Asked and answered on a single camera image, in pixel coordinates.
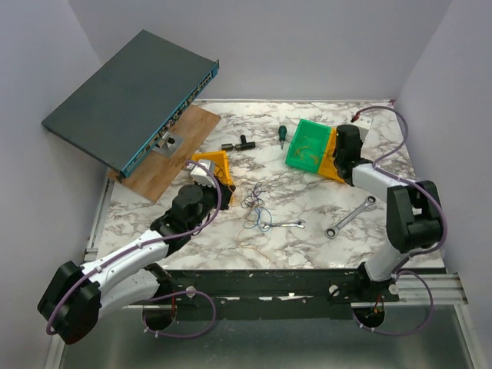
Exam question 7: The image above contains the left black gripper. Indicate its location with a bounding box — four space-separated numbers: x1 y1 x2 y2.
188 176 235 232

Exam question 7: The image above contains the yellow wire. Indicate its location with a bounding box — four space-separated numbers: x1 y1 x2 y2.
226 184 270 278
291 134 322 165

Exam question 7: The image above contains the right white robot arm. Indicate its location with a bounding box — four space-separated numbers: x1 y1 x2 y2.
334 125 446 301

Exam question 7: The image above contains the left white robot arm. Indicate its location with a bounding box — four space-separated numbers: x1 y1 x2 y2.
37 184 236 344

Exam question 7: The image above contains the yellow bin on right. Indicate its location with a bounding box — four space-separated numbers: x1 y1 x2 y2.
317 128 344 183

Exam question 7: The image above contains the yellow bin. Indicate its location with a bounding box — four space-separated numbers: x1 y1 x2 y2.
317 128 344 183
191 151 235 191

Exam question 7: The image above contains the green plastic bin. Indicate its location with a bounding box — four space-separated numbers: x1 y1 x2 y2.
285 119 331 173

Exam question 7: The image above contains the yellow bin on left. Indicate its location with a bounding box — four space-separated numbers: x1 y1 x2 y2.
191 151 235 191

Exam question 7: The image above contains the brown wooden board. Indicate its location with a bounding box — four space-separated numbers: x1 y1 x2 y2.
122 105 221 203

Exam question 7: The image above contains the black T pipe fitting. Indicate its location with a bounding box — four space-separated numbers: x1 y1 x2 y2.
221 135 256 151

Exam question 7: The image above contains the small open-end wrench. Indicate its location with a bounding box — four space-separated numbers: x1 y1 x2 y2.
258 220 305 231

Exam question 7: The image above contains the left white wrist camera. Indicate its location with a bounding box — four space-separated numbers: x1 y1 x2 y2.
187 159 216 188

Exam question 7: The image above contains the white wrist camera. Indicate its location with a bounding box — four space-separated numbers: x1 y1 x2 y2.
187 159 216 188
351 114 374 142

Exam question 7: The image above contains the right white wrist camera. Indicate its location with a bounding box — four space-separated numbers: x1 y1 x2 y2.
351 114 374 142

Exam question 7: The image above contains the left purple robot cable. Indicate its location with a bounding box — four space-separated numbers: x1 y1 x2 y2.
45 161 224 339

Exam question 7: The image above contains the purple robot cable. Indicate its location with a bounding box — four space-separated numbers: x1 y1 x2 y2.
351 106 447 337
45 161 224 339

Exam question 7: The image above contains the metal bracket with knob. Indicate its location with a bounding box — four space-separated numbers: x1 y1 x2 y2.
153 131 184 158

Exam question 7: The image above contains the green handled screwdriver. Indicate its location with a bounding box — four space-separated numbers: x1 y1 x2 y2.
278 125 288 149

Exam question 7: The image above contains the ratcheting ring wrench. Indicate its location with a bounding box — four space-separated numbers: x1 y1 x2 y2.
324 195 377 239

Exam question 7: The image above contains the grey network switch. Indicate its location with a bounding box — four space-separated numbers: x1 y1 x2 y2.
42 30 219 181

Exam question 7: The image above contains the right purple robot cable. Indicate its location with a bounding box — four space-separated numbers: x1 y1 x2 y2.
351 106 447 337

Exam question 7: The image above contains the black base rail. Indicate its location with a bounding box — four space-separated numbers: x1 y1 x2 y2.
76 261 462 322

